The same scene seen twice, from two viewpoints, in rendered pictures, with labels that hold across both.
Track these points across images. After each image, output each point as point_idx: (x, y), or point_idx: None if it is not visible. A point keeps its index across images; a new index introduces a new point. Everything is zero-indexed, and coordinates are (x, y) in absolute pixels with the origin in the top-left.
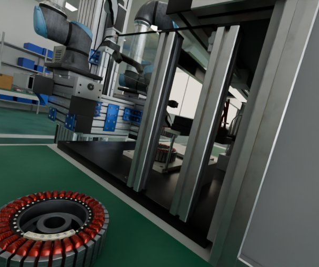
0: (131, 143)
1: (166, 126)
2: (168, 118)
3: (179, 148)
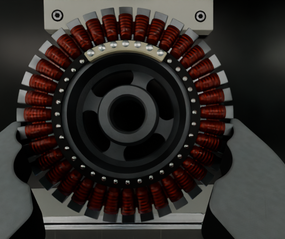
0: None
1: (68, 165)
2: None
3: (37, 71)
